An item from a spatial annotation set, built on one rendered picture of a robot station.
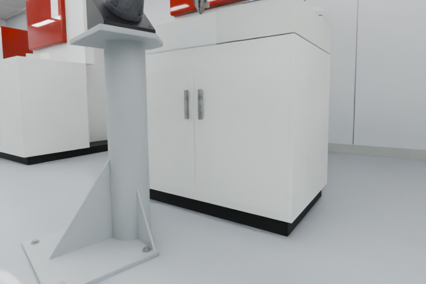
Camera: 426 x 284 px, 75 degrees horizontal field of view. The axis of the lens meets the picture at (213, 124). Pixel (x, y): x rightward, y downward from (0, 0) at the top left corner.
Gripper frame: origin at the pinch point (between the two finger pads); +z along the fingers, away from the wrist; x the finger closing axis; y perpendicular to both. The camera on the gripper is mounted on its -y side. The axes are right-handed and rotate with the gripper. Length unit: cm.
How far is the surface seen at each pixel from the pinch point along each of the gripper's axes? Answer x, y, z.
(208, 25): -9.6, -5.8, 8.8
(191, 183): -2, -7, 84
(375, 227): -79, 27, 97
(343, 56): -30, 205, -1
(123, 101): 4, -43, 43
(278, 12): -42.3, -5.7, 7.8
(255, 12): -32.7, -5.8, 6.7
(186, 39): 3.2, -5.9, 14.1
